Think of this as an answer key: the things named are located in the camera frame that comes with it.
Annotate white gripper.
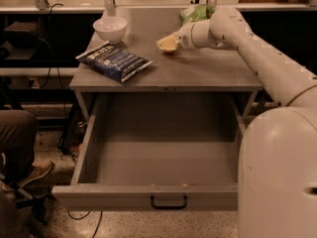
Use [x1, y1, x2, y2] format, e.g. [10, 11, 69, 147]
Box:
[157, 24, 193, 53]

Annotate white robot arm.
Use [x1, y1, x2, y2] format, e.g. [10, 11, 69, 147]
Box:
[157, 7, 317, 238]

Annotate grey open drawer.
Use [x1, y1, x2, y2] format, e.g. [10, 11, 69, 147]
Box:
[53, 92, 245, 211]

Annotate grey metal cabinet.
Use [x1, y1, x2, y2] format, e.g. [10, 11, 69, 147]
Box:
[70, 7, 263, 117]

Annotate green snack bag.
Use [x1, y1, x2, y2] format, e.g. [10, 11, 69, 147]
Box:
[180, 4, 214, 25]

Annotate white bowl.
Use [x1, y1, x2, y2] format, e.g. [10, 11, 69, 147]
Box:
[93, 16, 128, 44]

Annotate blue chip bag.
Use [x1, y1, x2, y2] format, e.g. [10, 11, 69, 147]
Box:
[76, 42, 152, 83]

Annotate dark box on shelf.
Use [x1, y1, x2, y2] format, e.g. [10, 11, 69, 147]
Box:
[4, 21, 41, 49]

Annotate person's leg brown trousers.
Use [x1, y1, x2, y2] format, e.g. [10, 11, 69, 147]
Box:
[0, 110, 38, 182]

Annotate tan shoe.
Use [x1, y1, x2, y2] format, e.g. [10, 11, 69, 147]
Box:
[1, 160, 53, 193]

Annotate black cable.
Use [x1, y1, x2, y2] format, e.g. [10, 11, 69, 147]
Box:
[34, 3, 72, 117]

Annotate black drawer handle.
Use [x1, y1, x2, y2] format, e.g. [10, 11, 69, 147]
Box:
[150, 195, 187, 210]

